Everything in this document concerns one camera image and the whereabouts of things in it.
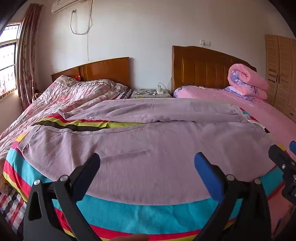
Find floral red curtain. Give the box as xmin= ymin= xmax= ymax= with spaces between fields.
xmin=17 ymin=3 xmax=43 ymax=112

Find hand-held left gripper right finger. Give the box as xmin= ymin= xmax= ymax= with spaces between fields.
xmin=194 ymin=152 xmax=272 ymax=241

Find nightstand with floral cover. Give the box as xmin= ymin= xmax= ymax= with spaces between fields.
xmin=131 ymin=88 xmax=173 ymax=99

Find pink and purple pillow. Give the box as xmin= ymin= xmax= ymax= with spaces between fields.
xmin=173 ymin=86 xmax=227 ymax=99

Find white air conditioner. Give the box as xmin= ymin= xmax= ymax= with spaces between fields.
xmin=51 ymin=0 xmax=80 ymax=14

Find light wooden wardrobe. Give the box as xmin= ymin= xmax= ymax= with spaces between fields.
xmin=265 ymin=34 xmax=296 ymax=121

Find padded wooden headboard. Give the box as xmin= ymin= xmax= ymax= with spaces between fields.
xmin=171 ymin=45 xmax=257 ymax=98

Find checkered bed sheet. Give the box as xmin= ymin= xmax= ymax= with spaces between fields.
xmin=0 ymin=89 xmax=132 ymax=234

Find rolled pink quilt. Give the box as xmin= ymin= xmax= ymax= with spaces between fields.
xmin=223 ymin=64 xmax=270 ymax=100

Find lilac pants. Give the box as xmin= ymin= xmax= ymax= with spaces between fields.
xmin=17 ymin=98 xmax=278 ymax=205

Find air conditioner power cable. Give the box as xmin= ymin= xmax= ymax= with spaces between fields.
xmin=70 ymin=9 xmax=90 ymax=35

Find pink floral quilt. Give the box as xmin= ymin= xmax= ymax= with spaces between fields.
xmin=0 ymin=75 xmax=132 ymax=160

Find person's left hand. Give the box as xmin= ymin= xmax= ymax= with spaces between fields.
xmin=109 ymin=234 xmax=148 ymax=241

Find pink bed sheet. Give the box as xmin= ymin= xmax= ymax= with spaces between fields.
xmin=176 ymin=89 xmax=296 ymax=238

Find white wall cord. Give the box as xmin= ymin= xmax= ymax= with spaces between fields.
xmin=87 ymin=14 xmax=90 ymax=62

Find barred window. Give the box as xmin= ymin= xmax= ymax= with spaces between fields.
xmin=0 ymin=22 xmax=22 ymax=100

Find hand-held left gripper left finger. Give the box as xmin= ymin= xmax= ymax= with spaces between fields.
xmin=23 ymin=153 xmax=102 ymax=241

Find striped colourful blanket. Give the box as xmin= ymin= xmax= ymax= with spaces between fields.
xmin=2 ymin=109 xmax=296 ymax=241

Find plain wooden headboard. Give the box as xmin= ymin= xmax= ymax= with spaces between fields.
xmin=51 ymin=57 xmax=130 ymax=88

